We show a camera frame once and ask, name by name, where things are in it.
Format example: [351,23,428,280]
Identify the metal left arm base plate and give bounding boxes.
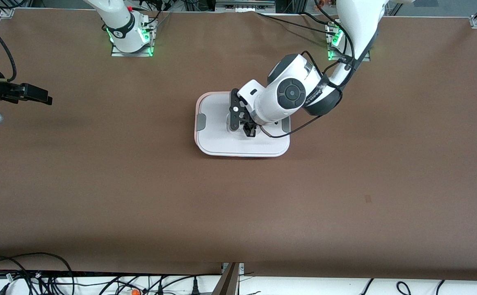
[326,20,371,62]

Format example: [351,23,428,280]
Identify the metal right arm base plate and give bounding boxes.
[111,18,155,57]

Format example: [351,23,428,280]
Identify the grey metal background frame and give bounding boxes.
[215,0,276,13]

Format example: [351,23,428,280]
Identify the short black table cable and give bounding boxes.
[299,11,331,24]

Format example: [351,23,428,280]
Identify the white box lid grey latches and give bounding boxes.
[197,92,291,158]

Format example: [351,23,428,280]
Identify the brown beam with metal bracket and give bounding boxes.
[211,262,245,295]

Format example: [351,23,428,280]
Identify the black cable with plug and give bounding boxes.
[99,273,222,295]

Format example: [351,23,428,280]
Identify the black looped floor cable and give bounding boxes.
[0,252,75,295]

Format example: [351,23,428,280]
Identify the long black table cable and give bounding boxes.
[256,12,338,36]

